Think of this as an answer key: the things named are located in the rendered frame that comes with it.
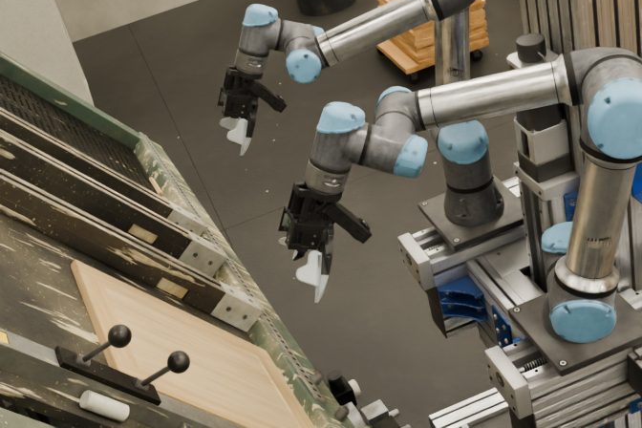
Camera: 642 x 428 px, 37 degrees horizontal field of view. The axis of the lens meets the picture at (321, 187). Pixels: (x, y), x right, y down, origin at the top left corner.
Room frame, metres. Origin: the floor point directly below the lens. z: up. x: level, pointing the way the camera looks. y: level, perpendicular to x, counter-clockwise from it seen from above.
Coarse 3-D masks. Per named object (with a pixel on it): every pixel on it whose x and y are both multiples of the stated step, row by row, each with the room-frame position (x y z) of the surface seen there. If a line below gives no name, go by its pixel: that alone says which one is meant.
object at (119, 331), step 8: (112, 328) 1.22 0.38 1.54; (120, 328) 1.22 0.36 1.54; (128, 328) 1.22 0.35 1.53; (112, 336) 1.21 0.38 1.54; (120, 336) 1.20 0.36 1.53; (128, 336) 1.21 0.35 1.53; (104, 344) 1.23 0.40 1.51; (112, 344) 1.20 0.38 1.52; (120, 344) 1.20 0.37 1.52; (96, 352) 1.23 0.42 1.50; (80, 360) 1.24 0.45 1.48; (88, 360) 1.25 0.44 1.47
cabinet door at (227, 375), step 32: (96, 288) 1.66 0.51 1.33; (128, 288) 1.75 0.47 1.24; (96, 320) 1.52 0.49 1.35; (128, 320) 1.59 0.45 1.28; (160, 320) 1.68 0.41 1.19; (192, 320) 1.77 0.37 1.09; (128, 352) 1.44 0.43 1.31; (160, 352) 1.52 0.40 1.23; (192, 352) 1.60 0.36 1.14; (224, 352) 1.70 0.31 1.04; (256, 352) 1.80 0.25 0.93; (160, 384) 1.38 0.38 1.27; (192, 384) 1.45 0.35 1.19; (224, 384) 1.53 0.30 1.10; (256, 384) 1.61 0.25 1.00; (224, 416) 1.38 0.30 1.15; (256, 416) 1.46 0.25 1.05; (288, 416) 1.54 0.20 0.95
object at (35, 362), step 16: (16, 336) 1.24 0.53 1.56; (0, 352) 1.20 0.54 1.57; (16, 352) 1.20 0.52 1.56; (32, 352) 1.22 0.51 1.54; (48, 352) 1.25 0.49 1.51; (0, 368) 1.19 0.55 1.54; (16, 368) 1.20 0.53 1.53; (32, 368) 1.20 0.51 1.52; (48, 368) 1.21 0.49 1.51; (48, 384) 1.21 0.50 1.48; (64, 384) 1.21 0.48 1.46; (80, 384) 1.22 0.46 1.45; (96, 384) 1.23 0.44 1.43; (128, 400) 1.24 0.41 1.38; (144, 400) 1.24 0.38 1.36; (176, 400) 1.30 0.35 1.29; (128, 416) 1.23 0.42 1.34; (144, 416) 1.24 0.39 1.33; (160, 416) 1.25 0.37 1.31; (176, 416) 1.25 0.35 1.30; (192, 416) 1.27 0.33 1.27; (208, 416) 1.30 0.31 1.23
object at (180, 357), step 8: (176, 352) 1.24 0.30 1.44; (168, 360) 1.23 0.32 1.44; (176, 360) 1.23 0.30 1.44; (184, 360) 1.23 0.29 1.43; (168, 368) 1.24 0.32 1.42; (176, 368) 1.22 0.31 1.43; (184, 368) 1.22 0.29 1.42; (152, 376) 1.25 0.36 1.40; (136, 384) 1.26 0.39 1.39; (144, 384) 1.26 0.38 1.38
